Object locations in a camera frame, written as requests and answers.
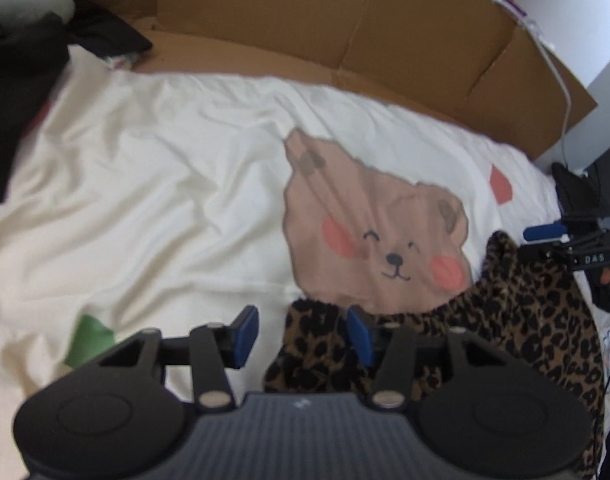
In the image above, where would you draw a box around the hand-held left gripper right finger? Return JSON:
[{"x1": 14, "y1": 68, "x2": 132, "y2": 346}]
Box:
[{"x1": 347, "y1": 305, "x2": 516, "y2": 409}]

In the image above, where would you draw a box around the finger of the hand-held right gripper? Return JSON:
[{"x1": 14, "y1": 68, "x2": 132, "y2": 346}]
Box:
[{"x1": 522, "y1": 222, "x2": 570, "y2": 245}]

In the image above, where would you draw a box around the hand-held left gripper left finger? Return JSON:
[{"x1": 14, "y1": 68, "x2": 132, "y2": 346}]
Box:
[{"x1": 92, "y1": 305, "x2": 260, "y2": 408}]

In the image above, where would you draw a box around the leopard print garment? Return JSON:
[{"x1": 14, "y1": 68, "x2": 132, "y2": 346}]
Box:
[{"x1": 262, "y1": 230, "x2": 606, "y2": 480}]

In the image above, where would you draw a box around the black chair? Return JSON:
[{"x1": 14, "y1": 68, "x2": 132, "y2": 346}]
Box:
[{"x1": 552, "y1": 140, "x2": 610, "y2": 221}]

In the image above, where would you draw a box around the white bear printed blanket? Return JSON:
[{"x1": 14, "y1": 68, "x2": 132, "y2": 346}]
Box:
[{"x1": 0, "y1": 45, "x2": 610, "y2": 480}]

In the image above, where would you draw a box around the purple white packet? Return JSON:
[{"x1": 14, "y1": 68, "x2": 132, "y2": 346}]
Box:
[{"x1": 482, "y1": 0, "x2": 553, "y2": 48}]

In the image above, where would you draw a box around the brown cardboard sheet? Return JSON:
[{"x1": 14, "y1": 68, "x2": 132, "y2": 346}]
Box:
[{"x1": 70, "y1": 0, "x2": 598, "y2": 161}]

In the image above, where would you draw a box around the dark crumpled cloth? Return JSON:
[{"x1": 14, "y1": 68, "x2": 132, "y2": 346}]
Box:
[{"x1": 0, "y1": 10, "x2": 153, "y2": 211}]

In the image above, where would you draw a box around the white cable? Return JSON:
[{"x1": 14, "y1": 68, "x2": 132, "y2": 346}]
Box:
[{"x1": 480, "y1": 0, "x2": 573, "y2": 171}]

